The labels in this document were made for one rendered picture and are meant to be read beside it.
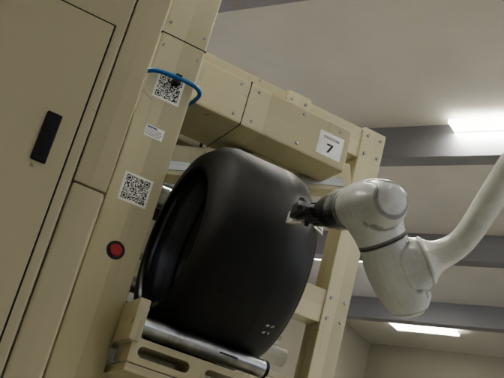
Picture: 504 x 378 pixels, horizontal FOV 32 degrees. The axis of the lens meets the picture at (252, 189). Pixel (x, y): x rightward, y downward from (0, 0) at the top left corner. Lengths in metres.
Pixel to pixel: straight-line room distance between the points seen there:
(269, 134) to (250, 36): 5.90
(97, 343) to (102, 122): 0.90
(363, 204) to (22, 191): 0.74
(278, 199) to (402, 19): 5.76
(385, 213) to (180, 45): 0.87
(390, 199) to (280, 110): 1.07
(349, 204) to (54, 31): 0.73
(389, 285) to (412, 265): 0.06
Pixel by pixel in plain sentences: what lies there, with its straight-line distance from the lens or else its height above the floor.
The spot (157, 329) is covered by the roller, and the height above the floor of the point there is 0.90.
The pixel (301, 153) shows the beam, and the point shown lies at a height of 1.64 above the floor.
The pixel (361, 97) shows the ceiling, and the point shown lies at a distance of 9.08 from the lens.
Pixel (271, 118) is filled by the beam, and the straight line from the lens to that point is 2.70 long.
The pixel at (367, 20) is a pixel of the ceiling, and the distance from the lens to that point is 7.91.
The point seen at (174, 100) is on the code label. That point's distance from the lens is 2.27.
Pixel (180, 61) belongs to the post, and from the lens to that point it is 2.32.
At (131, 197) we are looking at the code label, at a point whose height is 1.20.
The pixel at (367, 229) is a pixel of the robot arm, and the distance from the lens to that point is 1.73.
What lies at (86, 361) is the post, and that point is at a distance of 2.07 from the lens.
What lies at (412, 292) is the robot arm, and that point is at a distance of 1.77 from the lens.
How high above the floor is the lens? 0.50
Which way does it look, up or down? 22 degrees up
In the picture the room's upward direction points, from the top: 15 degrees clockwise
